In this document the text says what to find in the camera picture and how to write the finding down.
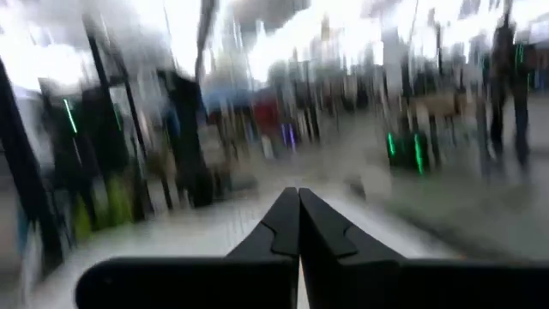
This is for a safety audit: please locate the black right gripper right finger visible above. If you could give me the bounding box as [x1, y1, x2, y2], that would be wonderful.
[299, 187, 549, 309]

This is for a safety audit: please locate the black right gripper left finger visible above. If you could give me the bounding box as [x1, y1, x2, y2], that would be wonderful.
[75, 186, 300, 309]

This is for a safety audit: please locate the black box with green lights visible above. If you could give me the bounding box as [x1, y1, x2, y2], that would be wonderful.
[385, 130, 431, 176]

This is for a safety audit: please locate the black aluminium rig frame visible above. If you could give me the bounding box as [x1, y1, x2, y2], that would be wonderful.
[0, 58, 64, 276]

